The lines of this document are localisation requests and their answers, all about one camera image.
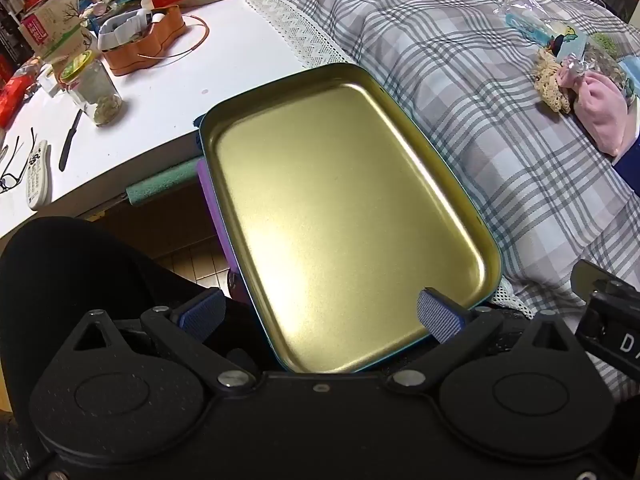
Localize dark blue cloth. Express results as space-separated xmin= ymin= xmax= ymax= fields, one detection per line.
xmin=612 ymin=145 xmax=640 ymax=191

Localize blue printed herb sachet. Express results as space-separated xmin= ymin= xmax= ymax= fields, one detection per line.
xmin=545 ymin=27 xmax=640 ymax=98

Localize white remote control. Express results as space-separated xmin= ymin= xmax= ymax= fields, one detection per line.
xmin=25 ymin=140 xmax=52 ymax=211

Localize gold metal tin tray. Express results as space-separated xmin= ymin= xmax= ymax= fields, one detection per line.
xmin=197 ymin=62 xmax=503 ymax=375

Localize brown paper bag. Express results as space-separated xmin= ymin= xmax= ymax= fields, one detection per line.
xmin=19 ymin=0 xmax=98 ymax=61

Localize packaged white sponge brush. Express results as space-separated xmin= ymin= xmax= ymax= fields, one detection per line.
xmin=492 ymin=0 xmax=561 ymax=46

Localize white elastic strap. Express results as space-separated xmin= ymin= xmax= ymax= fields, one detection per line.
xmin=97 ymin=10 xmax=151 ymax=52

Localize red snack packet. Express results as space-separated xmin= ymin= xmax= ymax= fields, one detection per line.
xmin=0 ymin=67 xmax=31 ymax=128

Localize grey plaid blanket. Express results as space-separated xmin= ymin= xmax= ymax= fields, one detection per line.
xmin=241 ymin=0 xmax=640 ymax=401

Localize cream crocheted cloth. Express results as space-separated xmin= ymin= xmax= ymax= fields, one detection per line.
xmin=531 ymin=49 xmax=573 ymax=113

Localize black eyeglasses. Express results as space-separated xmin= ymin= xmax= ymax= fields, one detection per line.
xmin=0 ymin=127 xmax=38 ymax=195

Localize copper wire headband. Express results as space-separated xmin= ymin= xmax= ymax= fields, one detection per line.
xmin=139 ymin=14 xmax=210 ymax=61

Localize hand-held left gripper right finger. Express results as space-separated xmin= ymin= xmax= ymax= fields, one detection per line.
xmin=385 ymin=287 xmax=583 ymax=393

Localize pink cloth pouch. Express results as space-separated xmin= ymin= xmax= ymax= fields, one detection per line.
xmin=557 ymin=57 xmax=638 ymax=157

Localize person's black trouser leg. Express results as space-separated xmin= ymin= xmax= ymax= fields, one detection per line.
xmin=0 ymin=217 xmax=261 ymax=480

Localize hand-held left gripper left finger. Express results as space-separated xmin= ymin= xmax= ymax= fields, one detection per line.
xmin=67 ymin=287 xmax=256 ymax=393

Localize glass jar green lid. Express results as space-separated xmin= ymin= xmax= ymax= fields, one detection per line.
xmin=59 ymin=52 xmax=123 ymax=127

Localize orange metal tin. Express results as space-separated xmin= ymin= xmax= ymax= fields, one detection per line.
xmin=102 ymin=5 xmax=190 ymax=77

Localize green foam tube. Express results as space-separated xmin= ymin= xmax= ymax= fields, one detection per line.
xmin=125 ymin=160 xmax=201 ymax=209

